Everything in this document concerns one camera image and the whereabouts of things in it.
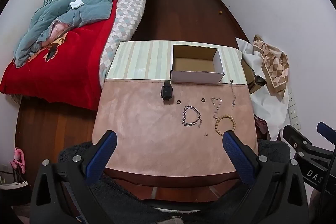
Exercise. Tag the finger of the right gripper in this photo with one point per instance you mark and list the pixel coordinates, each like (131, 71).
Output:
(327, 132)
(295, 139)

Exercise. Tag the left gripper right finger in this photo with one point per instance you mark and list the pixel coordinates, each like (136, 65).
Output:
(241, 156)

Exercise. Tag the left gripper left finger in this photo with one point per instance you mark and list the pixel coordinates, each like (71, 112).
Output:
(97, 157)

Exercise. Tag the black smartwatch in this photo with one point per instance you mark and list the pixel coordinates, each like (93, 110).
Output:
(166, 91)

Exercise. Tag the black fuzzy sleeve forearm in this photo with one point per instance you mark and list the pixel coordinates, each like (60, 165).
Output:
(124, 207)

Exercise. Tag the pink slipper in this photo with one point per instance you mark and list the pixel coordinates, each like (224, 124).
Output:
(18, 160)

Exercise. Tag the beige geometric patterned scarf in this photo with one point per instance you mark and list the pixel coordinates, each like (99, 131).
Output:
(275, 66)

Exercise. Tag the pink striped table cloth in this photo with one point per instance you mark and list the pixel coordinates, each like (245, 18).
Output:
(167, 138)

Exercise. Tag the red bed blanket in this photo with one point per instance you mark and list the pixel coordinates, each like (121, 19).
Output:
(66, 69)

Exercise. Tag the white cardboard box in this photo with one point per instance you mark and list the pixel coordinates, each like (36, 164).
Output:
(196, 65)

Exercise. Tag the teal quilt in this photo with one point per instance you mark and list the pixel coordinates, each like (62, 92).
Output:
(70, 13)

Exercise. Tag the checkered mattress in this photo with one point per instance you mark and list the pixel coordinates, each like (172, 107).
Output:
(127, 18)

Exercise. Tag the white wall socket strip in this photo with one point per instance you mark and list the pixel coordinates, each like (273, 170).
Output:
(292, 111)

